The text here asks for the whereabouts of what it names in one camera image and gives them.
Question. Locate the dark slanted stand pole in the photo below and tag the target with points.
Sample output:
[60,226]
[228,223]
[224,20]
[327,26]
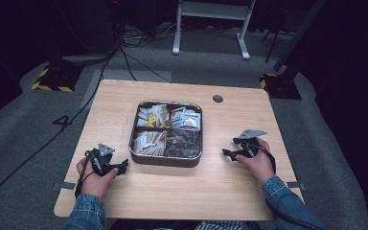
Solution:
[295,38]

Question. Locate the pile of white brown sticks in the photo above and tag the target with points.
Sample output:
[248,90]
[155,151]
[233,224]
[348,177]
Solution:
[149,143]

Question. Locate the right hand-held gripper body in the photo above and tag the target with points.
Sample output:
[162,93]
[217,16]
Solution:
[248,145]

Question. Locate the grey round stand base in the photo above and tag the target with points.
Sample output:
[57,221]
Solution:
[86,58]

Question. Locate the person's right hand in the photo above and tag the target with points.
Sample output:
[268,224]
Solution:
[260,164]

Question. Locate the black tripod stand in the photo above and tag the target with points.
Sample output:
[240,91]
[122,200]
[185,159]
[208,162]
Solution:
[273,44]

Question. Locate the pile of white yellow packets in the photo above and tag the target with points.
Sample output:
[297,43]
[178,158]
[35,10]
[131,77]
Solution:
[151,116]

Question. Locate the pile of white red packets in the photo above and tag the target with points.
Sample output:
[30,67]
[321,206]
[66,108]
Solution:
[187,119]

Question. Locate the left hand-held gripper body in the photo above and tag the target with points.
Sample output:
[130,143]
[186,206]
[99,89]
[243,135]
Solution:
[103,159]

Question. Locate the round grey table grommet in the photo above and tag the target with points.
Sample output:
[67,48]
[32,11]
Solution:
[218,98]

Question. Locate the square metal compartment tin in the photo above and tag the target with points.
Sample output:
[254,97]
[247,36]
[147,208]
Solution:
[134,155]

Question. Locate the grey tape tab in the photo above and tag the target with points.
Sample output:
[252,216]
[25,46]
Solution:
[65,186]
[296,185]

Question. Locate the pile of dark packets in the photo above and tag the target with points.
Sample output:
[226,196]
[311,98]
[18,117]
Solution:
[182,143]

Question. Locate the person's striped clothing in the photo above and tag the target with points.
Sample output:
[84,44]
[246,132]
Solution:
[222,225]

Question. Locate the white metal stand frame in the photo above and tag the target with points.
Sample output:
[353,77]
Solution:
[215,11]

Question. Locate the black yellow striped stand base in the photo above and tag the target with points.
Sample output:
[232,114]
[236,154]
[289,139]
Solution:
[56,79]
[281,87]

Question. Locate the person's left hand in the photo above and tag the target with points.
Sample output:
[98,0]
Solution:
[96,183]

